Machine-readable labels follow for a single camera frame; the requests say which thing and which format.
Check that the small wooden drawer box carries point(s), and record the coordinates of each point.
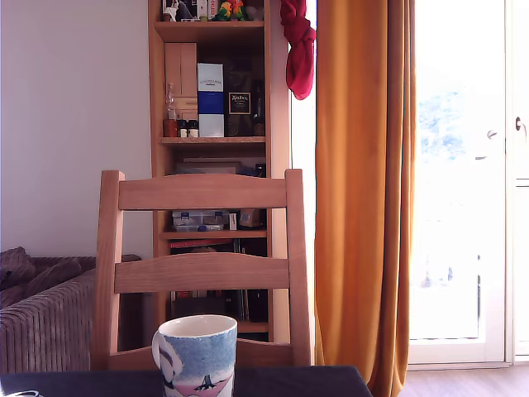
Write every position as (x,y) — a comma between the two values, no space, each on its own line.
(186,108)

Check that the knotted red cloth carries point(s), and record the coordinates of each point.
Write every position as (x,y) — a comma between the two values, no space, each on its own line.
(299,62)

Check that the tall wooden bookshelf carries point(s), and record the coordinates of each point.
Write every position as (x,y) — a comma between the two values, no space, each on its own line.
(211,31)

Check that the white and blue carton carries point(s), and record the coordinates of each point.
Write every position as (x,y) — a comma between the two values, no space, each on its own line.
(211,103)

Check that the clear glass bottle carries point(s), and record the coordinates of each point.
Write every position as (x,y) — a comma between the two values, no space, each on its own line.
(171,105)

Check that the orange curtain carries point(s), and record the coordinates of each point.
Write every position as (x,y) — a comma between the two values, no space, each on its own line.
(363,165)

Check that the clear plastic organiser box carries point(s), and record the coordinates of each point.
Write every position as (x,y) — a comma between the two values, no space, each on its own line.
(198,219)

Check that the black whisky box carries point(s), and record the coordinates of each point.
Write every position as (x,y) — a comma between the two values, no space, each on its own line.
(239,103)

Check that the red book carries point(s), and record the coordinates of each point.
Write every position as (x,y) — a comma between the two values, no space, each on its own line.
(198,243)

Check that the brown jar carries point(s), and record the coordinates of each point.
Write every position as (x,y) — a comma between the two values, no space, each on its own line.
(170,129)

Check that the blue white ceramic mug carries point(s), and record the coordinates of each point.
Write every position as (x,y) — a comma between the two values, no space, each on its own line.
(198,355)

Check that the small brown box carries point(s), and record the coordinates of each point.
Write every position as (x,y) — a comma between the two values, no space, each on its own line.
(249,219)

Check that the small white carton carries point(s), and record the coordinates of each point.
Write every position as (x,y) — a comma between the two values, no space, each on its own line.
(233,221)

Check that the dark glass bottle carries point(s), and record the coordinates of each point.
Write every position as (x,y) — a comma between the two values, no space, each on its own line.
(258,111)

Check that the orange parrot toy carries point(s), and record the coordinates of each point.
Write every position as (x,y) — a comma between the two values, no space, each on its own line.
(239,10)

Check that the small dark bottle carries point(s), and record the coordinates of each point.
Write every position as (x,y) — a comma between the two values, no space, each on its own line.
(193,130)
(182,130)

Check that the black tablecloth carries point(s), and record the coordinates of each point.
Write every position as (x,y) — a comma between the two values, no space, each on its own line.
(289,382)

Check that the green parrot toy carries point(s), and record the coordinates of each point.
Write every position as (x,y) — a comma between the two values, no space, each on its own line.
(222,11)

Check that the wooden ladder-back chair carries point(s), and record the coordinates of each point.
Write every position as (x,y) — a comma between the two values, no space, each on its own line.
(202,192)

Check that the tall light wooden box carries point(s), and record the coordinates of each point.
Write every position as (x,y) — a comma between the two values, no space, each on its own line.
(180,70)

